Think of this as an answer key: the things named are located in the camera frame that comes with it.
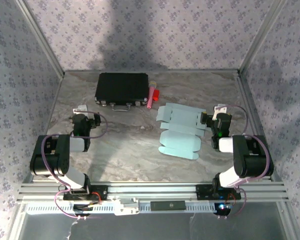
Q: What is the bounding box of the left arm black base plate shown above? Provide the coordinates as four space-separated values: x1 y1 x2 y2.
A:
62 184 109 202

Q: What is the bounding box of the black controller board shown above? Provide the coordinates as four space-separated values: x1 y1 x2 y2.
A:
72 203 93 217
213 202 233 217

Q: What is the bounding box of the left black controller board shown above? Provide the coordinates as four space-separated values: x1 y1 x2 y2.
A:
72 203 93 217

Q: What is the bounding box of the aluminium side rail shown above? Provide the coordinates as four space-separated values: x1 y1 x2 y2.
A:
236 69 283 183
22 72 66 185

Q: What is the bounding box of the aluminium frame post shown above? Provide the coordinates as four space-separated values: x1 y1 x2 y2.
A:
239 0 290 75
14 0 66 77

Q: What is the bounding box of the right black controller board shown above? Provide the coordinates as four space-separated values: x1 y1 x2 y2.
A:
213 202 233 217

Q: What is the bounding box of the white plastic connector piece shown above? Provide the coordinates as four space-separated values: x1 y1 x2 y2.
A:
113 197 140 216

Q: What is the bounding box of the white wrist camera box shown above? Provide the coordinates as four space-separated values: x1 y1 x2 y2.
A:
73 104 89 114
213 104 228 121

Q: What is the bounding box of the black briefcase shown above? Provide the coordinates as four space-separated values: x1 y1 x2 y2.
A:
94 72 151 112

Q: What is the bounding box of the white slotted cable duct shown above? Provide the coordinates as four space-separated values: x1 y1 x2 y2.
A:
26 201 232 215

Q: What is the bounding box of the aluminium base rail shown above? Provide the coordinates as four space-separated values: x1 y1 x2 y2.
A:
16 182 290 203

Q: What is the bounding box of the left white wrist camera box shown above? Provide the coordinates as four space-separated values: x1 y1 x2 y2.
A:
73 104 89 114

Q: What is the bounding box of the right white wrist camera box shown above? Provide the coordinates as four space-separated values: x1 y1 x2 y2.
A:
213 104 228 121

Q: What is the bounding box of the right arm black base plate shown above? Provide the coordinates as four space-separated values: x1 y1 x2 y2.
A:
195 184 242 201

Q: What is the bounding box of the light blue paper box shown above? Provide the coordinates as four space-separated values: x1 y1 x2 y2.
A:
156 102 207 161

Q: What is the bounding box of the small black rectangular box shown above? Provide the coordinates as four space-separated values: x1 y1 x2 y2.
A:
150 200 186 212

